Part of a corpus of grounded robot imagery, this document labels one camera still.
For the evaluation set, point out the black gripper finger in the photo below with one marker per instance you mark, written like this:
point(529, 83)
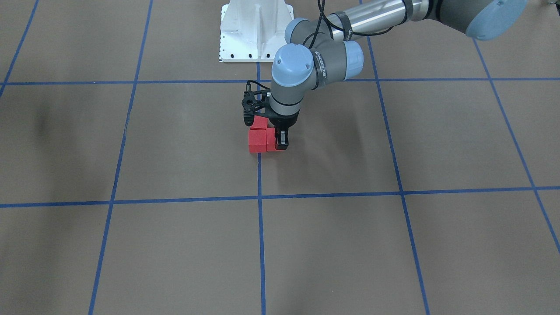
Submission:
point(281, 139)

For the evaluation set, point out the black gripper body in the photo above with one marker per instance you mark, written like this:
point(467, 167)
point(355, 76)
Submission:
point(284, 122)

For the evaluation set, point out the red cube block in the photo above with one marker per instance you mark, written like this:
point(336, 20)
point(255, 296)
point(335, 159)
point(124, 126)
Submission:
point(257, 140)
point(260, 123)
point(271, 140)

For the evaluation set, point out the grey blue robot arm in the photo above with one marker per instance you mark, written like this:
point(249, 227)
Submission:
point(328, 50)

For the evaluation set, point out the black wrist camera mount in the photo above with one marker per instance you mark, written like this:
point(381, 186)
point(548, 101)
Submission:
point(256, 102)

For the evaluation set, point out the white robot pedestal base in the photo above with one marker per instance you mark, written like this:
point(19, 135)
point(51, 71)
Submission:
point(253, 30)

